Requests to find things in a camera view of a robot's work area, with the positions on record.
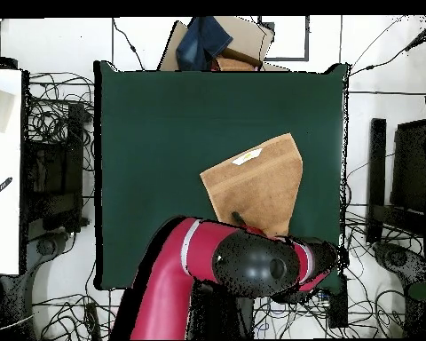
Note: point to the tan terry towel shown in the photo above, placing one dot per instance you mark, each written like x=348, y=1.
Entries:
x=259, y=184

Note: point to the brown cardboard box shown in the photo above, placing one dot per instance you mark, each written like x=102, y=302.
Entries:
x=245, y=35

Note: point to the dark green table cloth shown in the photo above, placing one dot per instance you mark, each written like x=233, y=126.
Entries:
x=156, y=124

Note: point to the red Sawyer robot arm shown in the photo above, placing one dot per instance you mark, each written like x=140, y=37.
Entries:
x=170, y=277

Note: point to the black metal frame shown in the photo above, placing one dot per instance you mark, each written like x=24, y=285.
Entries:
x=74, y=142
x=378, y=160

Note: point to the grey square frame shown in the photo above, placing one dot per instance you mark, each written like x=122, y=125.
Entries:
x=307, y=39

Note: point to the white side table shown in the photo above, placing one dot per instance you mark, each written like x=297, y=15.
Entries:
x=3, y=231

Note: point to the black striped stick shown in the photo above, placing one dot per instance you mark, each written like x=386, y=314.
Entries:
x=0, y=189

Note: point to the blue denim jeans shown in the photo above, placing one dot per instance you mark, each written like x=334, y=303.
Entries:
x=202, y=42

